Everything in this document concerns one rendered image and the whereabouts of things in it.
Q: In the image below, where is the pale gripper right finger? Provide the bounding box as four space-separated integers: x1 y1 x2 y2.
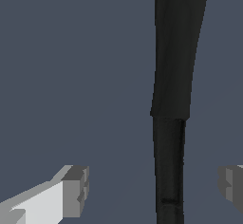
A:
217 164 243 215

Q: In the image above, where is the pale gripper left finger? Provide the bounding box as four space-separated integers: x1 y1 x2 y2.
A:
0 164 90 224

